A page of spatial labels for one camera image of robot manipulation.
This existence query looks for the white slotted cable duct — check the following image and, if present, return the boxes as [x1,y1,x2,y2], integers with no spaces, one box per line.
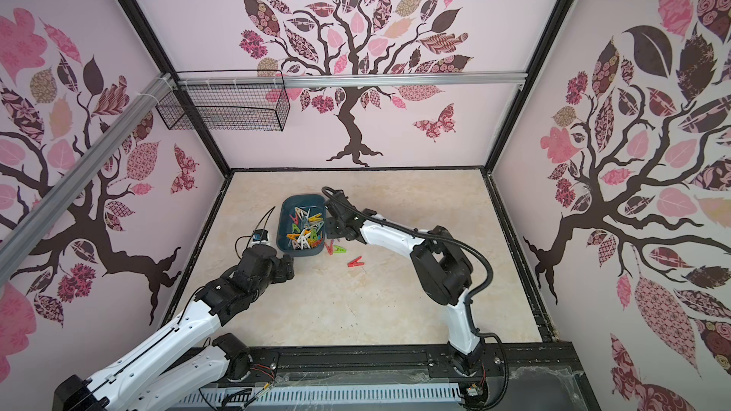
[171,384,462,410]

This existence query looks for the right black corrugated cable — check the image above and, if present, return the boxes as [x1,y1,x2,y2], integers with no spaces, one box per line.
[321,185,509,355]

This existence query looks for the black wire basket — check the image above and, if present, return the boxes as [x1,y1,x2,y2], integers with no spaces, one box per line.
[156,68,290,132]

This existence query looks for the back aluminium rail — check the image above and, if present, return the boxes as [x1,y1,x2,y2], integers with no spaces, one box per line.
[177,71,527,88]

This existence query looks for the left aluminium rail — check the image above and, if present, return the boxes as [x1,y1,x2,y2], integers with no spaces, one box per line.
[1,73,175,283]

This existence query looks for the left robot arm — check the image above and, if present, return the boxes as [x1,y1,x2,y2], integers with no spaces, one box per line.
[51,245,294,410]

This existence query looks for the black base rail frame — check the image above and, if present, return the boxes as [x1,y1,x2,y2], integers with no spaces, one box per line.
[105,341,601,411]

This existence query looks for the dark teal storage box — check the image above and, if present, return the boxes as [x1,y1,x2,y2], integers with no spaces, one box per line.
[276,194,326,257]

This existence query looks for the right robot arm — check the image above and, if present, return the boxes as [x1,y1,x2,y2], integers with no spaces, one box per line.
[322,186,484,376]

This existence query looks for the aluminium rail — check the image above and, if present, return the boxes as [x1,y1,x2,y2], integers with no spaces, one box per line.
[177,71,527,88]
[1,73,175,283]

